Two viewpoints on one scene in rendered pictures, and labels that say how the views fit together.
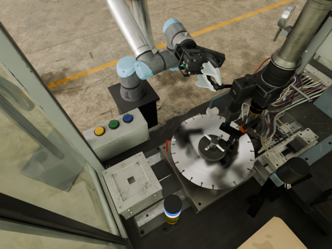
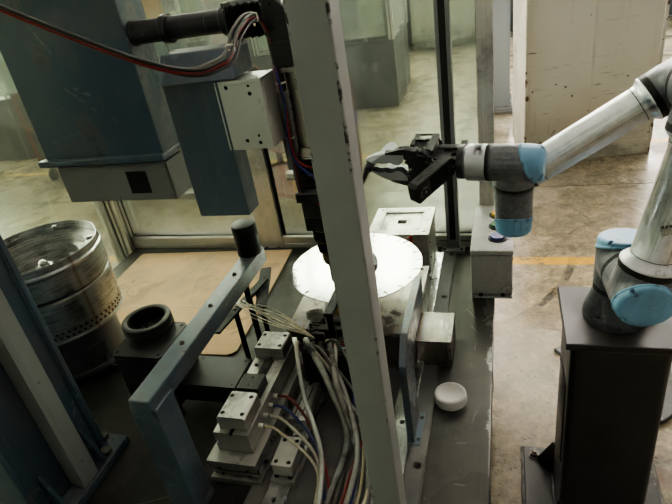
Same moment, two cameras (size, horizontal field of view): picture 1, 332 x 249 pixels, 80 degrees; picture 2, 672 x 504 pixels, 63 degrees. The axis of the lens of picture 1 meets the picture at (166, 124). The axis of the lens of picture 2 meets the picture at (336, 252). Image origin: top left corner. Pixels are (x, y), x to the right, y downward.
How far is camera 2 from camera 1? 156 cm
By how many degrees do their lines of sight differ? 88
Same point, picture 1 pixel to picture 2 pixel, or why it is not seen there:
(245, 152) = (312, 286)
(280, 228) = (223, 347)
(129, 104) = (576, 300)
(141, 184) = (389, 226)
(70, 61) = not seen: outside the picture
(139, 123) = (478, 244)
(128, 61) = (627, 236)
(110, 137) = (477, 220)
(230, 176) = (308, 261)
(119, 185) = (405, 214)
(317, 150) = (224, 289)
